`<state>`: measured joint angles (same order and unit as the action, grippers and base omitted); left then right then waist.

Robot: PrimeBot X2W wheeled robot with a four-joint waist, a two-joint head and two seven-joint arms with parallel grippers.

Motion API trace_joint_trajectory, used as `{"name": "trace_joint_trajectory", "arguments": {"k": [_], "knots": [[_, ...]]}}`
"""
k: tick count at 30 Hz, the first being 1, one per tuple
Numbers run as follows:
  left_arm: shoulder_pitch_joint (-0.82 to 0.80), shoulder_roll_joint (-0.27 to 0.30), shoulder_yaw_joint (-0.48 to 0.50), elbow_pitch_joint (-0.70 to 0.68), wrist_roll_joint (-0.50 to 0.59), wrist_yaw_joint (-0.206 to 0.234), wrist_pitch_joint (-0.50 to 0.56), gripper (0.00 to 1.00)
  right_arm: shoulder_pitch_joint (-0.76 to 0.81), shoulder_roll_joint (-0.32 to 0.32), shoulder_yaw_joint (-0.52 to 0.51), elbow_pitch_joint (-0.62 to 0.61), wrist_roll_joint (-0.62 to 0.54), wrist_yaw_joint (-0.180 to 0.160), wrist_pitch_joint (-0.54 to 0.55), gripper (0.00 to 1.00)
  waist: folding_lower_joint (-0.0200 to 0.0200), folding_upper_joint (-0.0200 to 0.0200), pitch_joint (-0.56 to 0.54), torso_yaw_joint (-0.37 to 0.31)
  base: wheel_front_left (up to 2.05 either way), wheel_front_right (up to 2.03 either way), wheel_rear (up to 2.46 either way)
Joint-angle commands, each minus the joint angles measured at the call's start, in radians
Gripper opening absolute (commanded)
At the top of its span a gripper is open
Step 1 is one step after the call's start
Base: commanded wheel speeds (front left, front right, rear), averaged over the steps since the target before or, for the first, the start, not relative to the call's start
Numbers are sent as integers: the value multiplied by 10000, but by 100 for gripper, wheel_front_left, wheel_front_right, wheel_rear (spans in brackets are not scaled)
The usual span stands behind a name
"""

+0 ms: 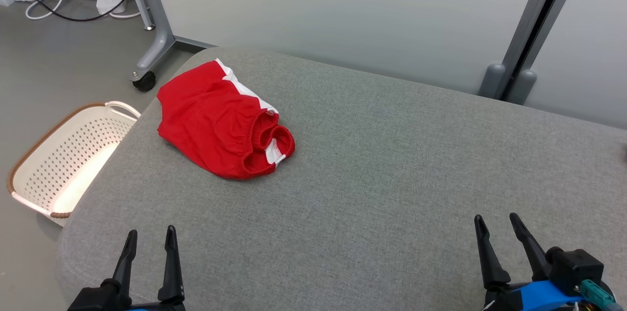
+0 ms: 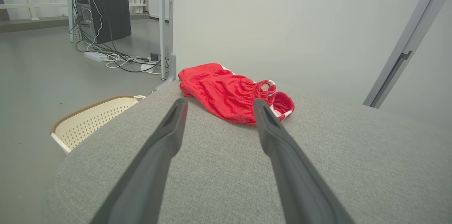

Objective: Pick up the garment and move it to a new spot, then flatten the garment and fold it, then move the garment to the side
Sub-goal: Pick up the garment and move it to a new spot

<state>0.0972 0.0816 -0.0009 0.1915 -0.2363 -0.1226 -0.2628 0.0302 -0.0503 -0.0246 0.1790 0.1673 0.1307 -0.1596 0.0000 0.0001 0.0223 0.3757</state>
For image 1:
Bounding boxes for grey partition post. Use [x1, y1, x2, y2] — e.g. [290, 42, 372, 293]
[478, 0, 588, 105]

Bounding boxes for teal right camera connector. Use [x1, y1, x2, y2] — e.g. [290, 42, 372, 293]
[579, 279, 627, 311]

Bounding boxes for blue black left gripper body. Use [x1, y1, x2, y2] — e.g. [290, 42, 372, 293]
[120, 296, 187, 311]

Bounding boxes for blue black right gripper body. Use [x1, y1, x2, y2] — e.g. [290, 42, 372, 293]
[482, 280, 588, 311]

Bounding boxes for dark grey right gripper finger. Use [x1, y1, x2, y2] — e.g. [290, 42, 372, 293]
[509, 213, 552, 281]
[474, 215, 511, 292]

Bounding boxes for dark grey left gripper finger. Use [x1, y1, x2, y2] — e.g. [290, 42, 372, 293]
[157, 225, 185, 303]
[112, 229, 138, 302]

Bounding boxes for red shorts with white trim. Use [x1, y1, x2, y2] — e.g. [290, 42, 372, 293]
[157, 58, 296, 180]

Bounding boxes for cream perforated laundry basket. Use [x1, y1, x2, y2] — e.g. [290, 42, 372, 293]
[7, 101, 142, 227]

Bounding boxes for grey partition leg with caster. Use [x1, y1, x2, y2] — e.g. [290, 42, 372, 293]
[119, 0, 216, 92]

